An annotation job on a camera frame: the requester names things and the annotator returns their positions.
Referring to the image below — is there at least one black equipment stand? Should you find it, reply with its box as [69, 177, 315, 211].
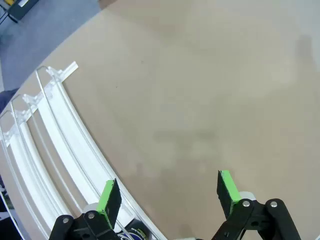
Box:
[0, 0, 41, 26]

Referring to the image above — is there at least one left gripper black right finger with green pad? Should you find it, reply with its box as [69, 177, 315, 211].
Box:
[212, 170, 302, 240]

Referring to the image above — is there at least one white wire can dispenser rack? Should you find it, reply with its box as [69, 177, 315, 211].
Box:
[0, 61, 166, 240]

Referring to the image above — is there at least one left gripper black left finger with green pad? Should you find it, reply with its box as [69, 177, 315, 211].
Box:
[48, 178, 123, 240]

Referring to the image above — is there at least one black Pepsi can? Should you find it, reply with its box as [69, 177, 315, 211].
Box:
[124, 219, 152, 240]

